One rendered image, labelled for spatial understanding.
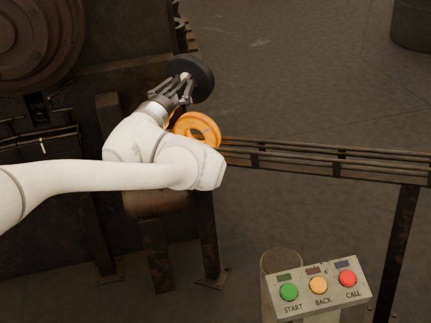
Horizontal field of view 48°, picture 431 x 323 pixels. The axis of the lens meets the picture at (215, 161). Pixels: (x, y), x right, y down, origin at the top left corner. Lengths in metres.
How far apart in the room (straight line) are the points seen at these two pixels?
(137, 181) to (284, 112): 2.06
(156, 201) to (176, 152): 0.58
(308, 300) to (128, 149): 0.56
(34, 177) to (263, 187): 1.69
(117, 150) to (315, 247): 1.22
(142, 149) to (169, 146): 0.07
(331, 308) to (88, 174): 0.67
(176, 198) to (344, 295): 0.67
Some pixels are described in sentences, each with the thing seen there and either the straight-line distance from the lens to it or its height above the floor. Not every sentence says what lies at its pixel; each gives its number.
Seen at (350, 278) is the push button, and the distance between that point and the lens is 1.24.
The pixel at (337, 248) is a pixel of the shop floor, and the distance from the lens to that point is 2.12.
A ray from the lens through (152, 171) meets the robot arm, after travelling 0.98.
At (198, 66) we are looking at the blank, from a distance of 1.37.
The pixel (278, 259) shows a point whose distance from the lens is 1.38.
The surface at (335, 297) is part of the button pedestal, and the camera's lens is 1.23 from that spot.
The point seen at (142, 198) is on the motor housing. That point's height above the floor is 0.51.
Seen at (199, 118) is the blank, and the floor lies 0.78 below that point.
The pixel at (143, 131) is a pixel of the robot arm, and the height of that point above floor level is 0.95.
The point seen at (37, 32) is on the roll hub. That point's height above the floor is 1.10.
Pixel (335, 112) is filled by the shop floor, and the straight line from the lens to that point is 2.95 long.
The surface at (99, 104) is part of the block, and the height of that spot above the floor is 0.80.
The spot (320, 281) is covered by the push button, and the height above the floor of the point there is 0.61.
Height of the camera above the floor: 1.57
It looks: 38 degrees down
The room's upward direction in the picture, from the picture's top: 6 degrees counter-clockwise
